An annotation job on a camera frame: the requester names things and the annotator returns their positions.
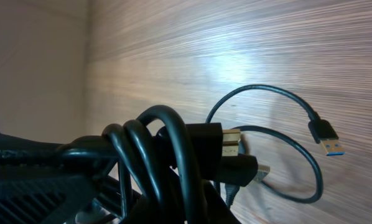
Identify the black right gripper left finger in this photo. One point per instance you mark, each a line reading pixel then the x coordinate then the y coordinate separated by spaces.
pixel 45 182

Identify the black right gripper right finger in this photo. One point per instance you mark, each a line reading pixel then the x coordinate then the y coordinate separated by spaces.
pixel 218 213

